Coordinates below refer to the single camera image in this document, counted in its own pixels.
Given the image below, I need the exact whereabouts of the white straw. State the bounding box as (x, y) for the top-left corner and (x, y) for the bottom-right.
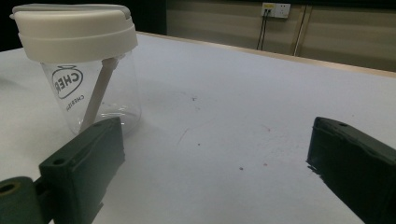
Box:
(78, 57), (120, 133)

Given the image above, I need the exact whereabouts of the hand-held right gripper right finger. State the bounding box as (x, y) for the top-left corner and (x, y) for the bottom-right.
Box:
(306, 116), (396, 224)

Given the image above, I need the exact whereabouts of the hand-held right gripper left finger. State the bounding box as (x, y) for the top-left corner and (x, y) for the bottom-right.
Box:
(38, 116), (126, 224)

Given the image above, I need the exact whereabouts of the black wall cable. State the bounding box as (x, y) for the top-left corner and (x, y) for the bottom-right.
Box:
(260, 9), (270, 50)
(256, 9), (267, 50)

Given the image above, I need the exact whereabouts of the clear plastic cup white lid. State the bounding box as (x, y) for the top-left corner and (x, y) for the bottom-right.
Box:
(8, 3), (143, 136)

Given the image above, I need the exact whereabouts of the white wall socket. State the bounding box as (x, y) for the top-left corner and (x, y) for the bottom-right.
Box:
(261, 2), (291, 19)

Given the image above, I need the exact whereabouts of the beige wall conduit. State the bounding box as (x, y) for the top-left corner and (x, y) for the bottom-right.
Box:
(291, 5), (308, 58)

